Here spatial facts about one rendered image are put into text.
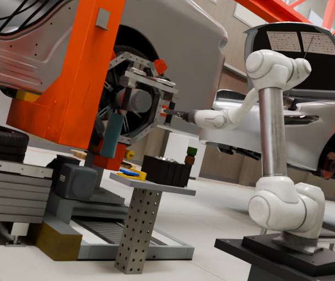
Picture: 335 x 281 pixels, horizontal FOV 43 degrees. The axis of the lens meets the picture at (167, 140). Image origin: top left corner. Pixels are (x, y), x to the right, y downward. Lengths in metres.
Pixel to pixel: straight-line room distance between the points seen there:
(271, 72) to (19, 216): 1.31
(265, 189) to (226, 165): 9.30
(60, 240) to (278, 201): 0.99
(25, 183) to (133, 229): 0.55
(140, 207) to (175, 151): 6.66
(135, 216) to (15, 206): 0.56
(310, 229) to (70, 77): 1.27
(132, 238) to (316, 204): 0.85
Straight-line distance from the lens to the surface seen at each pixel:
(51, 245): 2.10
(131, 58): 2.64
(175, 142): 8.70
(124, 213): 2.83
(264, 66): 1.82
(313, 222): 1.89
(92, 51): 2.07
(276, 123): 1.80
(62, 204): 2.35
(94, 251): 2.17
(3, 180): 2.05
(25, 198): 2.12
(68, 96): 2.04
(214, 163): 10.63
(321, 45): 5.56
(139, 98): 2.51
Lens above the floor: 0.66
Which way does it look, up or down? level
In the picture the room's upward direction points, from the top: 14 degrees clockwise
